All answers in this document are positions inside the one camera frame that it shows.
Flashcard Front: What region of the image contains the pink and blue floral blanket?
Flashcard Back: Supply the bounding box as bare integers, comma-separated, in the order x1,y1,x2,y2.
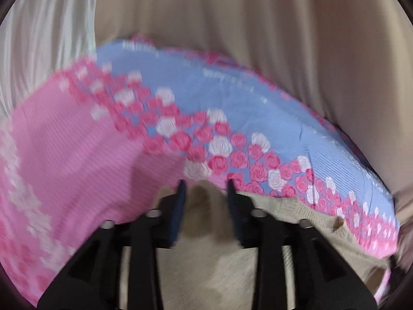
0,33,401,309

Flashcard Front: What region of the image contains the beige curtain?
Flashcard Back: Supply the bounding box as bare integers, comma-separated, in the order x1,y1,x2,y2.
93,0,413,223

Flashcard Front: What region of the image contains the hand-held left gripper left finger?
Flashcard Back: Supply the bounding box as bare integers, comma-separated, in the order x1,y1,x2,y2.
37,180,188,310

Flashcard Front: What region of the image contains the white sheer curtain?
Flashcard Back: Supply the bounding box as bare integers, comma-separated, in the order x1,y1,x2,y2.
0,0,104,120

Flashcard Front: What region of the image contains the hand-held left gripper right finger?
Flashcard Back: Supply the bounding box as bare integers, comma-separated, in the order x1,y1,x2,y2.
227,180,371,310

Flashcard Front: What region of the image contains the beige knit garment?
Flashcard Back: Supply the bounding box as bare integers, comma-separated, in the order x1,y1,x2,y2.
121,182,388,310

